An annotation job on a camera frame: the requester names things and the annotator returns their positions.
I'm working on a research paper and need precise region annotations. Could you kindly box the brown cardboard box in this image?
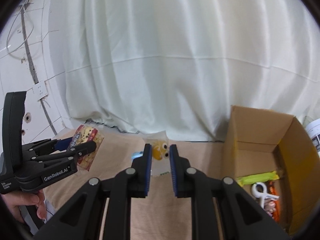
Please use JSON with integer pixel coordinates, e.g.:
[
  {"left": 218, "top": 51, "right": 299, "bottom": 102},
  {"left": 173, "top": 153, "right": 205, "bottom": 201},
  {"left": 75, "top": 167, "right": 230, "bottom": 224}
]
[{"left": 221, "top": 106, "right": 319, "bottom": 235}]

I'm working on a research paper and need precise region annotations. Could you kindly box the printed white paper sheet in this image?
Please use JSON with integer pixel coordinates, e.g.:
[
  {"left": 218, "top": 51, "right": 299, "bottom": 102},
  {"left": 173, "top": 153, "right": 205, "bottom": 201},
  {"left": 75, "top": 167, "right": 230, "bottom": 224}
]
[{"left": 306, "top": 119, "right": 320, "bottom": 154}]

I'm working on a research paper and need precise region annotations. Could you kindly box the yellow toy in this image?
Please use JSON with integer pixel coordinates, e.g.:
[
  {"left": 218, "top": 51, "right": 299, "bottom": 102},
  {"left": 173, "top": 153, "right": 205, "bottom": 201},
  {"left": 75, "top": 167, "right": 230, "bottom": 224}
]
[{"left": 143, "top": 131, "right": 171, "bottom": 177}]

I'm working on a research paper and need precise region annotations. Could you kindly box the white backdrop curtain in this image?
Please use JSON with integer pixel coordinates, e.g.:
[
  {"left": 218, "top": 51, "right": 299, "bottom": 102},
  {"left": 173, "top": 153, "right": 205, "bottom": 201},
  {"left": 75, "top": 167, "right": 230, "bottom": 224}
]
[{"left": 52, "top": 0, "right": 319, "bottom": 141}]

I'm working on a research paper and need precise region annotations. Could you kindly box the green yellow snack packet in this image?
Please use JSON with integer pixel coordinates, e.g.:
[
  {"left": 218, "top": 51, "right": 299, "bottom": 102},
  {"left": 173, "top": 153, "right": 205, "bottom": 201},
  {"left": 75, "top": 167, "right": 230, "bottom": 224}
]
[{"left": 236, "top": 171, "right": 279, "bottom": 187}]

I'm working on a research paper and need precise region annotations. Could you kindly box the white plastic clip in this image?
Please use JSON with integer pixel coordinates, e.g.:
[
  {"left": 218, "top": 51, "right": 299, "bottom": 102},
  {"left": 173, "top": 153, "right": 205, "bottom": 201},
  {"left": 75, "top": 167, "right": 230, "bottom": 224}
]
[{"left": 251, "top": 182, "right": 279, "bottom": 208}]

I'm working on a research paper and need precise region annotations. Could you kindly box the white wall socket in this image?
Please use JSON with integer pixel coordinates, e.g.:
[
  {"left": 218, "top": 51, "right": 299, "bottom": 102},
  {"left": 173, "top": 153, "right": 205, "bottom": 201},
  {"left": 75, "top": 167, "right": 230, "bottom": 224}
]
[{"left": 32, "top": 81, "right": 48, "bottom": 101}]

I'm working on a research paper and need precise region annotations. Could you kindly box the orange snack bar wrapper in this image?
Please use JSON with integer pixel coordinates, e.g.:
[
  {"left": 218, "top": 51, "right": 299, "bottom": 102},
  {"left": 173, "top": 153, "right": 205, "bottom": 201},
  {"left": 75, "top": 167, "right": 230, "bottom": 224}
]
[{"left": 267, "top": 181, "right": 282, "bottom": 222}]

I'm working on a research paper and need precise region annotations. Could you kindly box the person's left hand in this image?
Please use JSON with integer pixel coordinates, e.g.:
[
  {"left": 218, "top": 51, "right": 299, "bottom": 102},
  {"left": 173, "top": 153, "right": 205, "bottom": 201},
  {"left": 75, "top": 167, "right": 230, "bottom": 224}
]
[{"left": 1, "top": 190, "right": 47, "bottom": 223}]

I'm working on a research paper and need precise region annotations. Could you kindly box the red cookie snack bag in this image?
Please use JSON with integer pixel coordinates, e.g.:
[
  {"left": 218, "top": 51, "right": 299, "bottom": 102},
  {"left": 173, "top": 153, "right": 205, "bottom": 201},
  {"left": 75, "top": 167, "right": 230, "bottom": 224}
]
[{"left": 69, "top": 125, "right": 104, "bottom": 171}]

